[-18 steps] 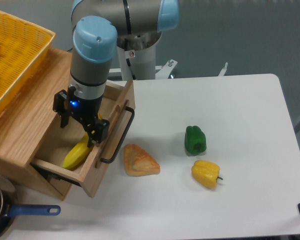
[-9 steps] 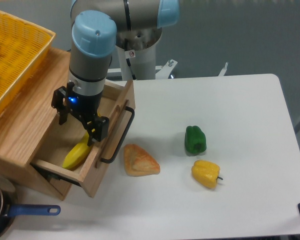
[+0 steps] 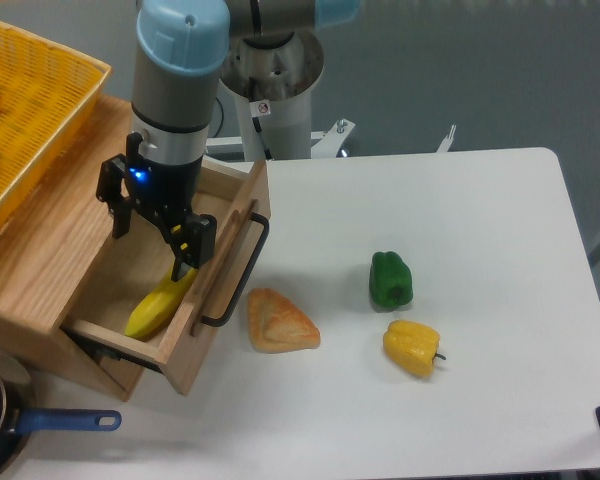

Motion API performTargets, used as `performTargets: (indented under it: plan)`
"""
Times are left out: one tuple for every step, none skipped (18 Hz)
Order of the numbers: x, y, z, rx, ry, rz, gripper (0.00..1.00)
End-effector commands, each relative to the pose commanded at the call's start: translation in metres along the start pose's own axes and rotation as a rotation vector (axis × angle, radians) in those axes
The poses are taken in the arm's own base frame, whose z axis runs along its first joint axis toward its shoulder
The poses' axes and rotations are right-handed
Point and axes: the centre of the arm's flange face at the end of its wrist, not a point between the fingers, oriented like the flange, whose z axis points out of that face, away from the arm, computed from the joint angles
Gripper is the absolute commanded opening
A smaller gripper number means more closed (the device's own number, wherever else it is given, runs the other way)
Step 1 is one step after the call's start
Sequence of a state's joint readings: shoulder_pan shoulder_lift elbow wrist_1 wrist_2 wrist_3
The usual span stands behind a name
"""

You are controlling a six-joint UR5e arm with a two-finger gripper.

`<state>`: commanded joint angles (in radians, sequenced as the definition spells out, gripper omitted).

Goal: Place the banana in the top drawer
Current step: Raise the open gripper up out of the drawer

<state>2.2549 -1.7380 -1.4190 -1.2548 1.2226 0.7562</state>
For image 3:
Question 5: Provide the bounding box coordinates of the white metal bracket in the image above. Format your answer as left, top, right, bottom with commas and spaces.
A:
436, 124, 457, 153

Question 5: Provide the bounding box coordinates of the blue handled black pan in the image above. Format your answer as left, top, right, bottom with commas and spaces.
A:
0, 354, 122, 474

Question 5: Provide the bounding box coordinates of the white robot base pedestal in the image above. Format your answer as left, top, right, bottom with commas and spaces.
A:
220, 30, 355, 162

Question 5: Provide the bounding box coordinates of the green bell pepper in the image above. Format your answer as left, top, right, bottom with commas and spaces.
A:
369, 251, 414, 310

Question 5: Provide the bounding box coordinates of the yellow banana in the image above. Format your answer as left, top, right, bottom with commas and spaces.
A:
124, 268, 198, 341

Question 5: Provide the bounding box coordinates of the black drawer handle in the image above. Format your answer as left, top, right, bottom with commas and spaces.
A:
200, 212, 270, 328

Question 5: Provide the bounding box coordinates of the open wooden top drawer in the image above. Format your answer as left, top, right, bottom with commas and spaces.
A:
62, 159, 270, 394

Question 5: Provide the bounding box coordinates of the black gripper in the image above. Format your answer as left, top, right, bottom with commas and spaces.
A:
96, 132, 217, 281

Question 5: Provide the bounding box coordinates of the black cable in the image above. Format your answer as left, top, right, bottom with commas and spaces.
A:
209, 97, 225, 139

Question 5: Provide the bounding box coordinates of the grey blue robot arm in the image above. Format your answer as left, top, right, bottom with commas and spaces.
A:
96, 1, 359, 280

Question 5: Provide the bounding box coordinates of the yellow plastic basket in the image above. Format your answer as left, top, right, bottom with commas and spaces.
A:
0, 21, 111, 230

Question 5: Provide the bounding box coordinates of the yellow bell pepper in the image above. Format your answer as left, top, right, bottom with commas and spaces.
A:
383, 320, 446, 378

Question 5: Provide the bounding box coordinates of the triangular toasted bread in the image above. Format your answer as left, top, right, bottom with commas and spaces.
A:
247, 288, 321, 354

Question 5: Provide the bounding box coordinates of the wooden drawer cabinet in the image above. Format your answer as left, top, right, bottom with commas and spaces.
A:
0, 94, 194, 403

